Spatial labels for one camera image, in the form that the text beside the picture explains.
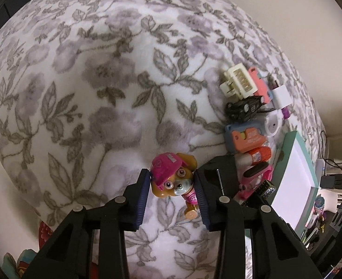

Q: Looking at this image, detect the orange glue stick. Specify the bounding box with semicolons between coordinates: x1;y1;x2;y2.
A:
235;146;272;168

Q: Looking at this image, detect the large orange blue carrot knife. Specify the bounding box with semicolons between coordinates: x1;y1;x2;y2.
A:
224;120;268;154

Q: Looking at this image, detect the Skye puppy toy figure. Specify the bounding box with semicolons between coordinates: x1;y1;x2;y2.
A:
150;153;199;220

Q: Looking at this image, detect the purple lighter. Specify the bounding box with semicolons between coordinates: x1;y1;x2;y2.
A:
282;107;291;120

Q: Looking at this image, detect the black toy car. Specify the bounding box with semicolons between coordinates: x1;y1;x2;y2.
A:
225;96;264;123

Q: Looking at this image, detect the white charger cube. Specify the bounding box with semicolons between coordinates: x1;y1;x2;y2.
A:
271;85;292;110

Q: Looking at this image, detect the small orange blue carrot knife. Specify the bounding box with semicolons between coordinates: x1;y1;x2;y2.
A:
248;67;273;104

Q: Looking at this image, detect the cream plastic hair claw clip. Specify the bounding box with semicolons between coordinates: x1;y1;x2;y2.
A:
220;63;258;100

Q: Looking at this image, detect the silver black hair comb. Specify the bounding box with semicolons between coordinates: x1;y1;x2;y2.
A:
258;179;276;200

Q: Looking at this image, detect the blue round cartoon toy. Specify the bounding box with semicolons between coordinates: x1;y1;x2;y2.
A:
313;195;325;215

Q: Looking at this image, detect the teal white cardboard box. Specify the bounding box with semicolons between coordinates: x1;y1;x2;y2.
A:
268;131;319;237

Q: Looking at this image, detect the black router box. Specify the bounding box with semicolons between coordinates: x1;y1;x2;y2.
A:
320;174;342;189

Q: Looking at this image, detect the floral fleece blanket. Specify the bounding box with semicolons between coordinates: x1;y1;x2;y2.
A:
0;0;326;279

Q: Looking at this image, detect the black cable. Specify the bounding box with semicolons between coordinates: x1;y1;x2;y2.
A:
319;130;342;178

